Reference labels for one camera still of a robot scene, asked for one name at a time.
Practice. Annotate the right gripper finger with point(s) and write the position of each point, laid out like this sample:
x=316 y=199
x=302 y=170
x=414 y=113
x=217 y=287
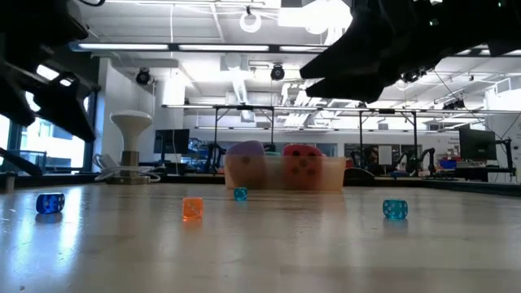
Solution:
x=358 y=87
x=350 y=57

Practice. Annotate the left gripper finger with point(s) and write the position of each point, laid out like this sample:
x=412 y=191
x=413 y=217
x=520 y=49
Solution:
x=73 y=106
x=14 y=101

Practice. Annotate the large red foam die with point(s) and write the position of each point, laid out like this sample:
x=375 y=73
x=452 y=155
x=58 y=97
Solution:
x=303 y=163

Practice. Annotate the small blue translucent die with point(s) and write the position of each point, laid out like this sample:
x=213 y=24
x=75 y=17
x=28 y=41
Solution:
x=49 y=203

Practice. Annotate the large teal foam die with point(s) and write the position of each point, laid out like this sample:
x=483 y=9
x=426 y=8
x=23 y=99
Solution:
x=272 y=153

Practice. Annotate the large purple foam die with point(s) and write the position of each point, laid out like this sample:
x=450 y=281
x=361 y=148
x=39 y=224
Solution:
x=245 y=163

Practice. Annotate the small orange translucent die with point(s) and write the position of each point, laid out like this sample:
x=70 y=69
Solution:
x=192 y=207

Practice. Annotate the background black robot arms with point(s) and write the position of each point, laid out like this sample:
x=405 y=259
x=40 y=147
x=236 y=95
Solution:
x=423 y=156

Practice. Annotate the orange translucent plastic bin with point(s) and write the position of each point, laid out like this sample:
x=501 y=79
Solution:
x=273 y=177

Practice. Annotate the long ceiling light bar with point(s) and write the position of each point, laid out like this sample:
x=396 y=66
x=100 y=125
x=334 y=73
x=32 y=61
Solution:
x=224 y=47

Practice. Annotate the black computer monitor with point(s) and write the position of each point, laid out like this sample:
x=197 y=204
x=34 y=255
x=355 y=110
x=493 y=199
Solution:
x=477 y=144

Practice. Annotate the background black rig frame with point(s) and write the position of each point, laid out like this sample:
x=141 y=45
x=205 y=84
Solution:
x=386 y=110
x=244 y=108

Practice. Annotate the black ceiling camera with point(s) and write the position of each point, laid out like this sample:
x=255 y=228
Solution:
x=412 y=76
x=277 y=72
x=454 y=105
x=143 y=76

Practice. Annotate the grey stub post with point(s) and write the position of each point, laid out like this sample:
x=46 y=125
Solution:
x=9 y=183

